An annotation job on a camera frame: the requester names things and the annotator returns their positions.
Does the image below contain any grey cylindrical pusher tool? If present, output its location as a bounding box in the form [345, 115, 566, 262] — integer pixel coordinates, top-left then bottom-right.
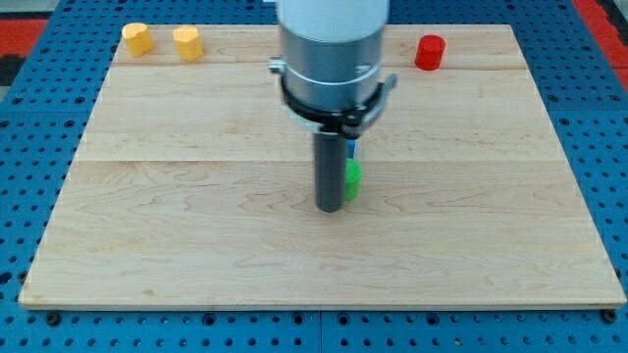
[314, 133, 347, 213]

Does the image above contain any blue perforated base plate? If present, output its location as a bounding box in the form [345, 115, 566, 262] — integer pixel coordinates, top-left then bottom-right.
[1, 1, 627, 352]

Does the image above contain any green block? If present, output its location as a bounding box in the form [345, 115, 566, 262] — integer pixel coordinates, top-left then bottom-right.
[344, 158, 362, 201]

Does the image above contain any yellow block left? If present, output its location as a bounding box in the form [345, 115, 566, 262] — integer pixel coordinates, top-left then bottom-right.
[122, 23, 155, 58]

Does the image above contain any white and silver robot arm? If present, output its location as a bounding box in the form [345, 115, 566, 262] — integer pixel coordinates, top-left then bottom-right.
[269, 0, 396, 139]

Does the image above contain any wooden board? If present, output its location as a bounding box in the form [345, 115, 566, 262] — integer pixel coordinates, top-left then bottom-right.
[19, 25, 626, 311]

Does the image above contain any blue block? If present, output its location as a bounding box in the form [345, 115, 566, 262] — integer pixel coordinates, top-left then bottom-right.
[346, 140, 356, 159]

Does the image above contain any yellow heart block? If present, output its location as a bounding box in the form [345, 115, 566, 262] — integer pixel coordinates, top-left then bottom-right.
[173, 25, 204, 62]

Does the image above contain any red block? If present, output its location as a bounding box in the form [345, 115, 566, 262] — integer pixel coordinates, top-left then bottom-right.
[414, 34, 446, 71]

